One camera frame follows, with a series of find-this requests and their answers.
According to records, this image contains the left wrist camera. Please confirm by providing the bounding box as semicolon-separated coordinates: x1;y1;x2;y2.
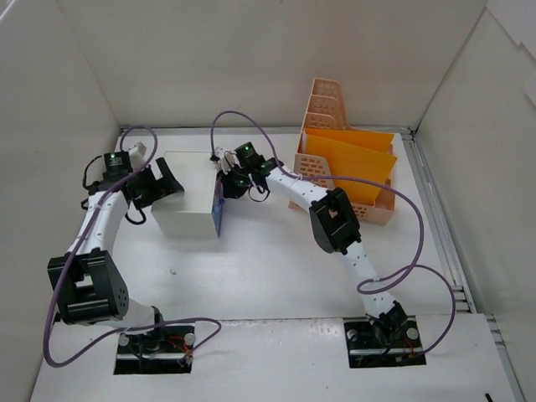
126;142;147;165

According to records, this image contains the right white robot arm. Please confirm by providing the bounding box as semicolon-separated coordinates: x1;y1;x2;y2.
213;142;379;281

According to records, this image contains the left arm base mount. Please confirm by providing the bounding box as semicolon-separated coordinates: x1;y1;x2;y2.
114;324;196;375

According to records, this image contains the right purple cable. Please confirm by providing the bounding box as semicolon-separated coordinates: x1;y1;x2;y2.
209;111;456;357

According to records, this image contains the pink desk organizer rack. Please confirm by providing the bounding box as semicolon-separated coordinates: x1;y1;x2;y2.
294;78;395;225

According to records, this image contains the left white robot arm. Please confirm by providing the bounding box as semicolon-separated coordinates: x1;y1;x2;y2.
48;151;184;352

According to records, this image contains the orange folder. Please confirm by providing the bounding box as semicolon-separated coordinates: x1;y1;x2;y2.
305;128;397;184

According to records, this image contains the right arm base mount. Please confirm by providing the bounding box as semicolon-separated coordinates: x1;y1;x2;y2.
343;316;426;369

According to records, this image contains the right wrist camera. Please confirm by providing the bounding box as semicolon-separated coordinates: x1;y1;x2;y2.
210;147;238;174

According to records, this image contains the white mini drawer cabinet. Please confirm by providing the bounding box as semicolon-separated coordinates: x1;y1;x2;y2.
152;151;218;240

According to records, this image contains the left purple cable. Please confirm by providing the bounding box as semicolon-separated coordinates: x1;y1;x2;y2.
44;125;223;368

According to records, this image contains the purple drawer with knob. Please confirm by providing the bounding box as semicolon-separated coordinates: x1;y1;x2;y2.
212;175;224;237

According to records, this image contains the purple cable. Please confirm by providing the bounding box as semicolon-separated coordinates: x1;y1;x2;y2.
209;111;456;357
44;125;223;368

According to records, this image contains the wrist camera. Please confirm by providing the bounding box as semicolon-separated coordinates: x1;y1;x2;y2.
210;147;238;174
126;142;147;165

